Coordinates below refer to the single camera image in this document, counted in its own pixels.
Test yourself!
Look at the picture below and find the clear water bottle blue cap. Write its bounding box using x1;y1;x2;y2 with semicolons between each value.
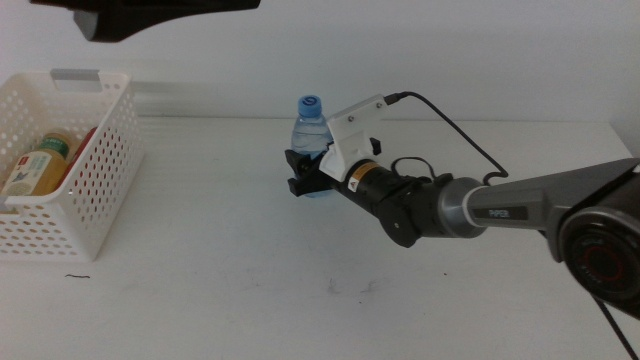
290;94;335;199

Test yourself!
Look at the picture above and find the red soda can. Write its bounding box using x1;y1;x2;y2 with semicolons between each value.
57;126;99;191

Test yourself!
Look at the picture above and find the yellow liquid bottle white cap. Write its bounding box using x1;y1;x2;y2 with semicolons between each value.
0;128;76;197

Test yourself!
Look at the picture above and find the white perforated plastic basket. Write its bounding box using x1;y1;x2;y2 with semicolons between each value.
0;69;146;265

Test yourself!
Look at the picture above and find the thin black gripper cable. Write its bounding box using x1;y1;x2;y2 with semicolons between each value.
389;156;437;182

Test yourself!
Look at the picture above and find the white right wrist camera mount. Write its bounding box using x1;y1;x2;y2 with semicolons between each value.
318;93;389;184

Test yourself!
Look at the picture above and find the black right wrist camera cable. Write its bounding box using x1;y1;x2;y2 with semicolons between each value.
383;91;510;186

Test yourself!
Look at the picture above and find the black arm base cable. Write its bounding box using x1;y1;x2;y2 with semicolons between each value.
592;294;640;360

